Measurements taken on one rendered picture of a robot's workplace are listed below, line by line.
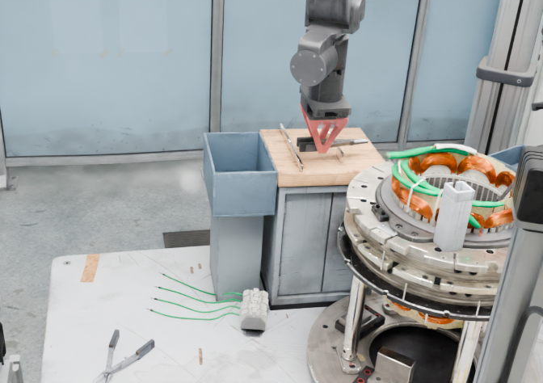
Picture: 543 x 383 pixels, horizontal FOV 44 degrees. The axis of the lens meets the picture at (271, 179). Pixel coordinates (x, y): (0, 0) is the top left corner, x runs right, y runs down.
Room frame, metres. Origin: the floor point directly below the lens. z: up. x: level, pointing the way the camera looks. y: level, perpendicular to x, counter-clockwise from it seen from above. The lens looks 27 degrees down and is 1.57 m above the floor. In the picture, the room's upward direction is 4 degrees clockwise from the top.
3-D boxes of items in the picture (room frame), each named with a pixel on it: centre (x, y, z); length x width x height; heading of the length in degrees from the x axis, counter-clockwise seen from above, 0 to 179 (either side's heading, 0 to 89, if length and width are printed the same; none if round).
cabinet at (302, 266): (1.12, -0.09, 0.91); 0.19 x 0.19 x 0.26; 13
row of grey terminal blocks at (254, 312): (0.98, 0.01, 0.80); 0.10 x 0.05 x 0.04; 179
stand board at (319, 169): (1.12, -0.09, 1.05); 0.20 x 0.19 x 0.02; 103
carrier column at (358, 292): (0.87, -0.15, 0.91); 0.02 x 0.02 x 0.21
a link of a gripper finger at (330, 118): (1.07, -0.08, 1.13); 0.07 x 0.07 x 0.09; 13
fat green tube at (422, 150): (0.95, -0.23, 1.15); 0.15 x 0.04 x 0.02; 107
